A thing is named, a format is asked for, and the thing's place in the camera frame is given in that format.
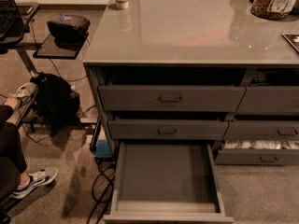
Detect grey drawer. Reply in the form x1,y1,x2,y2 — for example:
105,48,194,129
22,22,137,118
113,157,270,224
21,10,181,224
237,86,299,113
103,142,234,224
223,120,299,141
214,140,299,165
108,119,228,140
98,85,245,112

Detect grey drawer cabinet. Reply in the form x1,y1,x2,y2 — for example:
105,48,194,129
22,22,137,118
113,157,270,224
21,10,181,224
84,0,298,147

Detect blue box on floor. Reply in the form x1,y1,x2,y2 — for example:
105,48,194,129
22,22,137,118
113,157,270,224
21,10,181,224
95,140,112,159

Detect black backpack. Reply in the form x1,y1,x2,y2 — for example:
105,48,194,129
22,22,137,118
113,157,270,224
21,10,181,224
30,73,80,133

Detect black headset device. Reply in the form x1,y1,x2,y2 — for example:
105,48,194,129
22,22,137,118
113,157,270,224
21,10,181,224
47,14,91,43

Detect dark side shelf tray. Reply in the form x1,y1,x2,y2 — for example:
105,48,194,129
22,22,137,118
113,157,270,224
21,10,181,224
34,34,89,60

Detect grey raised sneaker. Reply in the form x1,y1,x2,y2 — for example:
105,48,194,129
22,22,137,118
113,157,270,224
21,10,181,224
7,82,38,107

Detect grey sneaker on floor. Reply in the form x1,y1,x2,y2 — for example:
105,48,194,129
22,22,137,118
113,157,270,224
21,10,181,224
12,166,58,200

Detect person leg black trousers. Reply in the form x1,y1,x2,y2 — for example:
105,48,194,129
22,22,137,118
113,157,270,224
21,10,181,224
0,105,28,201

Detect glass jar of nuts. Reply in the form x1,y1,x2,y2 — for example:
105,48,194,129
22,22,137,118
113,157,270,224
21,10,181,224
251,0,297,20

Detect black laptop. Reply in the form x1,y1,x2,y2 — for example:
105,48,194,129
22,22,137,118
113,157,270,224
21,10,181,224
0,0,19,39

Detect black floor cables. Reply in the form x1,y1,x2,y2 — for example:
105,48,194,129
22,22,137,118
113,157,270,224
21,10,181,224
85,159,117,224

